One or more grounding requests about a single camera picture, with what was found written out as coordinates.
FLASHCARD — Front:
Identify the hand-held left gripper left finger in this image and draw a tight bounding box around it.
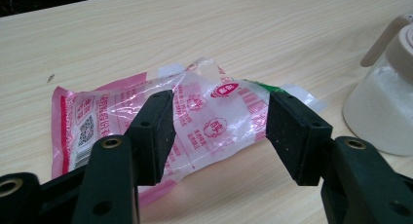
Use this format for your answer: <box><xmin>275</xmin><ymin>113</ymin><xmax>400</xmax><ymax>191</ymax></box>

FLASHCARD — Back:
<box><xmin>71</xmin><ymin>90</ymin><xmax>177</xmax><ymax>224</ymax></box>

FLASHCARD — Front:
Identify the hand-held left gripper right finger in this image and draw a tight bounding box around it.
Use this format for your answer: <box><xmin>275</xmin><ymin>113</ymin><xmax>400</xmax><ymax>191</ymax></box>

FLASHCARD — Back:
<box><xmin>265</xmin><ymin>91</ymin><xmax>413</xmax><ymax>224</ymax></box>

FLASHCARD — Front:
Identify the clear plastic jar with lid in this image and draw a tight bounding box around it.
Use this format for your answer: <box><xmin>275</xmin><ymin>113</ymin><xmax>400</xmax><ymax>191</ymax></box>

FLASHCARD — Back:
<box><xmin>342</xmin><ymin>13</ymin><xmax>413</xmax><ymax>157</ymax></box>

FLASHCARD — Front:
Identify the pink printed plastic bag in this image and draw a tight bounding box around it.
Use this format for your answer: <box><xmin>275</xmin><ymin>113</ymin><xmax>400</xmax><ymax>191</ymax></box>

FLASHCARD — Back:
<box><xmin>51</xmin><ymin>56</ymin><xmax>329</xmax><ymax>207</ymax></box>

